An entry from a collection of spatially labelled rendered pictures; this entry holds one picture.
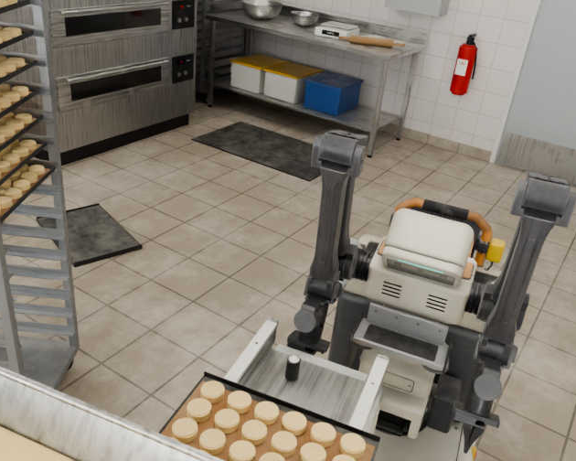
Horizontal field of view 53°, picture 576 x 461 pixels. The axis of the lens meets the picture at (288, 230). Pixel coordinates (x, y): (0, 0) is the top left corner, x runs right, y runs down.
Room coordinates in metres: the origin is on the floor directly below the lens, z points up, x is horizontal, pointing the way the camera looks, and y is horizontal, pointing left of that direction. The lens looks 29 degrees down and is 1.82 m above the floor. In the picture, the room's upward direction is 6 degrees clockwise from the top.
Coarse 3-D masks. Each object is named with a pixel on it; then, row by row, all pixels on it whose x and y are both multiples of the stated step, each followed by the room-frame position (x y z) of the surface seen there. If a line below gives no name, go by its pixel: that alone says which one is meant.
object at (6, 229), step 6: (6, 228) 1.82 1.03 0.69; (12, 228) 1.82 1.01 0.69; (18, 228) 1.82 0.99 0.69; (24, 228) 1.82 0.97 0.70; (30, 228) 1.82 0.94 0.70; (36, 228) 1.82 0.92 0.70; (42, 228) 1.82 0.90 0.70; (48, 228) 1.83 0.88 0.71; (6, 234) 1.80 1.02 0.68; (12, 234) 1.80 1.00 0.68; (18, 234) 1.80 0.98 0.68; (24, 234) 1.81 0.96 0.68; (30, 234) 1.81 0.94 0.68; (36, 234) 1.81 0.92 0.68; (42, 234) 1.82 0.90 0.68; (48, 234) 1.82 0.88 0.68; (54, 234) 1.82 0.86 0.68; (60, 234) 1.82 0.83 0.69; (60, 240) 1.80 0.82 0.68
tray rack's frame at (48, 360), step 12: (0, 336) 1.84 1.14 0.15; (0, 348) 1.76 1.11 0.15; (24, 348) 1.78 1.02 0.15; (36, 348) 1.79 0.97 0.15; (48, 348) 1.80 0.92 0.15; (60, 348) 1.80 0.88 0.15; (72, 348) 1.81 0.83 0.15; (24, 360) 1.71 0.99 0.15; (36, 360) 1.72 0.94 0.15; (48, 360) 1.73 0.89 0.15; (60, 360) 1.74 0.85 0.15; (36, 372) 1.66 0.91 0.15; (48, 372) 1.66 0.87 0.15; (60, 372) 1.67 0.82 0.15; (48, 384) 1.60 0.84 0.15
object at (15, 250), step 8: (8, 248) 1.82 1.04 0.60; (16, 248) 1.82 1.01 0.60; (24, 248) 1.82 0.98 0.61; (32, 248) 1.82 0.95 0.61; (40, 248) 1.82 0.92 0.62; (24, 256) 1.80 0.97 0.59; (32, 256) 1.80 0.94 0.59; (40, 256) 1.81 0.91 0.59; (48, 256) 1.81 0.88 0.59; (56, 256) 1.82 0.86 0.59; (64, 256) 1.82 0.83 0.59
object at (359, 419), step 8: (376, 360) 1.07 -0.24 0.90; (384, 360) 1.07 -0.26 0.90; (376, 368) 1.04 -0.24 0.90; (384, 368) 1.05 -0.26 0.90; (368, 376) 1.01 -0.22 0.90; (376, 376) 1.02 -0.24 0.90; (384, 376) 1.07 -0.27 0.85; (368, 384) 0.99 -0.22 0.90; (376, 384) 0.99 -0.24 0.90; (368, 392) 0.96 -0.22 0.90; (376, 392) 0.96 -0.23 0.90; (360, 400) 0.94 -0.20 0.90; (368, 400) 0.94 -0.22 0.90; (360, 408) 0.91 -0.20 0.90; (368, 408) 0.91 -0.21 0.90; (352, 416) 0.89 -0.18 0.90; (360, 416) 0.89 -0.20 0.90; (368, 416) 0.93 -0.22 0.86; (352, 424) 0.86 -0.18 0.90; (360, 424) 0.87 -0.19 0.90
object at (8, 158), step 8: (16, 144) 1.76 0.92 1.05; (24, 144) 1.75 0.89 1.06; (32, 144) 1.76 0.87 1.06; (0, 152) 1.68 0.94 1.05; (8, 152) 1.70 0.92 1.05; (16, 152) 1.68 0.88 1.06; (24, 152) 1.69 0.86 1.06; (32, 152) 1.74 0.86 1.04; (0, 160) 1.65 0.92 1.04; (8, 160) 1.62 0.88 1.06; (16, 160) 1.64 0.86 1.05; (0, 168) 1.56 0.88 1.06; (8, 168) 1.58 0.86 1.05; (0, 176) 1.52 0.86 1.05
